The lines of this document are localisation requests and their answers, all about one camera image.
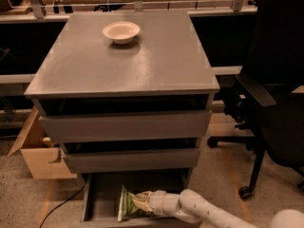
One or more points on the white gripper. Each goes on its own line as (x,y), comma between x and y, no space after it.
(157,200)

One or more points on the green jalapeno chip bag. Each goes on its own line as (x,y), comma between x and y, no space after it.
(127,209)

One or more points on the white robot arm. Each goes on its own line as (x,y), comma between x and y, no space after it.
(189,206)

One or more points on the grey open bottom drawer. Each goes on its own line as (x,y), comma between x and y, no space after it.
(102,198)

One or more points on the grey middle drawer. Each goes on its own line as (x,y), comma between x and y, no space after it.
(132,160)

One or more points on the grey top drawer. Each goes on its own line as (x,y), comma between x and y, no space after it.
(107,128)

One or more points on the grey drawer cabinet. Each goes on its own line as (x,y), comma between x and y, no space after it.
(163,70)

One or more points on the cardboard box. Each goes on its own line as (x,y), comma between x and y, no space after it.
(42,156)

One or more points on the black office chair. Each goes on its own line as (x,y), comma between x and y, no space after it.
(263,98)

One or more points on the white paper bowl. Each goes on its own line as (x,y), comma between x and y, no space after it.
(121,33)

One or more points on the wooden workbench with metal frame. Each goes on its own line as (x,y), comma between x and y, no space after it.
(59,10)

